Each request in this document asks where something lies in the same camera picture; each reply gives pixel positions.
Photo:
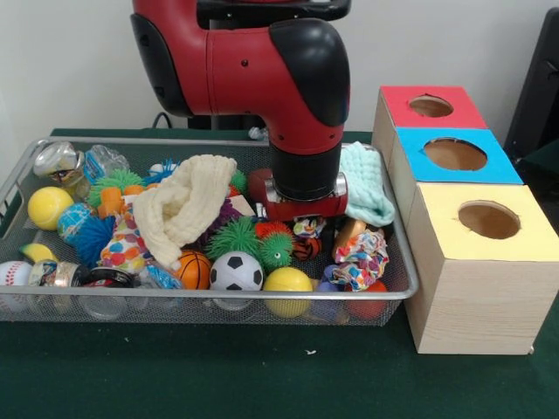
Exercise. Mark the black chair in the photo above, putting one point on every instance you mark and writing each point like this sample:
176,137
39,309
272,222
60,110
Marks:
541,87

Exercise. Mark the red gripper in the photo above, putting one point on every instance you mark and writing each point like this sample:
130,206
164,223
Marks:
305,207

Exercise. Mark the brown toy football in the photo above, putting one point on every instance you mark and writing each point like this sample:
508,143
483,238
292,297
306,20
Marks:
257,185

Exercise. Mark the plain yellow ball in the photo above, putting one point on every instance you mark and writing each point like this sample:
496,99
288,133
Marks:
49,208

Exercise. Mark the orange toy basketball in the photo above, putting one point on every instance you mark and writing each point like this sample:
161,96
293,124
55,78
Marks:
194,270

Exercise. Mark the colourful heart print cloth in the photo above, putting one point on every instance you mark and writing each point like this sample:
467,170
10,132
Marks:
122,251

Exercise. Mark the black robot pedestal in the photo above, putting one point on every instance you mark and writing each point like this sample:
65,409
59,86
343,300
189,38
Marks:
271,11

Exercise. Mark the black and white soccer ball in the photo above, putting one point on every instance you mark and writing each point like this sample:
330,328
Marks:
236,272

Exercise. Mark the orange striped tiger plush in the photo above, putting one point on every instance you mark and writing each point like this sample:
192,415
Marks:
306,249

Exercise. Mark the wooden box with three holes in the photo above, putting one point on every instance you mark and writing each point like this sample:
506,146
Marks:
480,305

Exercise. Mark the yellow smiley ball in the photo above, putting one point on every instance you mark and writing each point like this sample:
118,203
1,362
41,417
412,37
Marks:
286,283

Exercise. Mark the cream cloth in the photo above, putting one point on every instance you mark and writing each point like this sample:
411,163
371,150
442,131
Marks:
174,209

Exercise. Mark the multicolour spiky caterpillar toy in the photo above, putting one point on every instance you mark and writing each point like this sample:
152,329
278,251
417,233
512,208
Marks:
238,238

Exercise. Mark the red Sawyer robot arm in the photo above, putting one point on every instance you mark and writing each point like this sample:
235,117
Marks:
262,74

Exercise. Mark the clear plastic bottle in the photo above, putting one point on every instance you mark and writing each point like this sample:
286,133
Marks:
105,161
257,133

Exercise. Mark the mint green knitted cloth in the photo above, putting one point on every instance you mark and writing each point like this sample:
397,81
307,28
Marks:
364,187

